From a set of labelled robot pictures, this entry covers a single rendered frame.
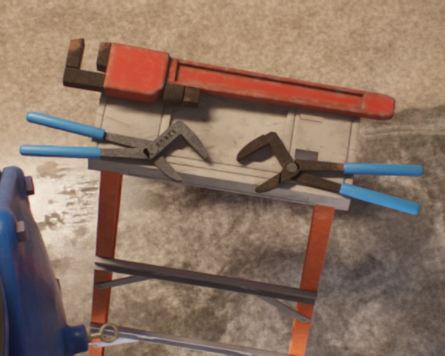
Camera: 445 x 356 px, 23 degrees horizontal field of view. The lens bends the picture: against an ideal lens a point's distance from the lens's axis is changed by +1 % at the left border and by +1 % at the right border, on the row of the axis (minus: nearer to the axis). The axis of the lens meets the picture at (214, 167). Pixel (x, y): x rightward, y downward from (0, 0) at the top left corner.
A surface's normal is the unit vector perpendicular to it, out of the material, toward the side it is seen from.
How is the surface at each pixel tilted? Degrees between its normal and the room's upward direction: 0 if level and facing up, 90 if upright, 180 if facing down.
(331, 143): 0
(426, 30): 0
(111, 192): 79
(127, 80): 2
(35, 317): 74
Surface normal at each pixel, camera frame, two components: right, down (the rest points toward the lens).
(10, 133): 0.03, -0.29
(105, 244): -0.15, 0.87
